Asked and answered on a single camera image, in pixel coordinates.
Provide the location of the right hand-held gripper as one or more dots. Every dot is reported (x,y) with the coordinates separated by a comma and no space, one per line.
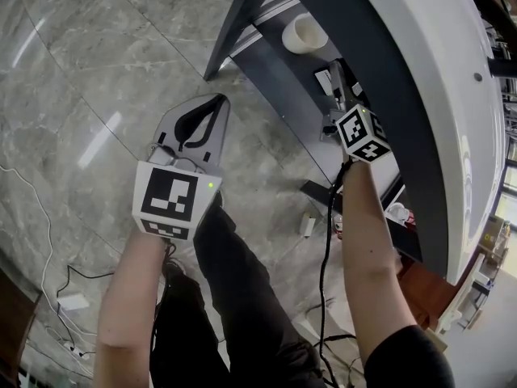
(359,132)

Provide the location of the person's right forearm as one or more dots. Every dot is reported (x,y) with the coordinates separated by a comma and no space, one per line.
(371,257)

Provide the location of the person's black star t-shirt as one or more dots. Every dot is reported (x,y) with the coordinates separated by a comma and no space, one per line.
(408,362)

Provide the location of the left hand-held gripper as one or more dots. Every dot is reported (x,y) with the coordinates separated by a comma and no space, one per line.
(165,192)

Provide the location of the white washbasin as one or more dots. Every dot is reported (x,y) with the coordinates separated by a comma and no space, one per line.
(444,75)

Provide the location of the cardboard box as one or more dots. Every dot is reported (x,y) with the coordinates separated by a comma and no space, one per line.
(494,237)

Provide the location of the red-brown wooden vanity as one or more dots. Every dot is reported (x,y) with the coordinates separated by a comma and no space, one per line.
(424,293)

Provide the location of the person's black trousers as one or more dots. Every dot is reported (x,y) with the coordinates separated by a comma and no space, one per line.
(242,297)

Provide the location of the white sink table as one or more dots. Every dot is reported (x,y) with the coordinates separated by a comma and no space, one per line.
(383,75)

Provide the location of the plastic bottle red label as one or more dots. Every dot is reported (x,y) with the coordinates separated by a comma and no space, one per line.
(398,212)
(338,224)

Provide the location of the small white box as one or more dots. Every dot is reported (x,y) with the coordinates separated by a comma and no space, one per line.
(308,224)

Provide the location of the white power strip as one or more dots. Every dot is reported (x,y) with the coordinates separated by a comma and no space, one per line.
(72,302)

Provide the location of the white cup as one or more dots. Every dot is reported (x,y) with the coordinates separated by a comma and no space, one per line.
(299,40)

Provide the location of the person's left forearm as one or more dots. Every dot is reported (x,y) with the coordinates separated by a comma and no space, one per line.
(125,297)

